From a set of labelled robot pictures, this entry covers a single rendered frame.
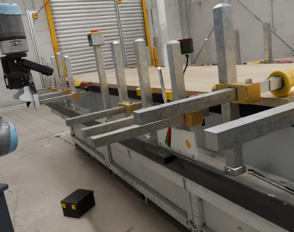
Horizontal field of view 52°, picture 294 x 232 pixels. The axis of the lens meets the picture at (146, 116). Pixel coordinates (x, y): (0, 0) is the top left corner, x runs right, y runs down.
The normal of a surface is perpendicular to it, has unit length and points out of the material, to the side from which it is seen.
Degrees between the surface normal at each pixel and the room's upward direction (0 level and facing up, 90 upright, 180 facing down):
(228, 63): 90
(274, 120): 90
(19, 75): 90
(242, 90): 90
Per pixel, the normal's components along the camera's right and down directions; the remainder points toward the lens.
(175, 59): 0.48, 0.13
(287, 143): -0.87, 0.22
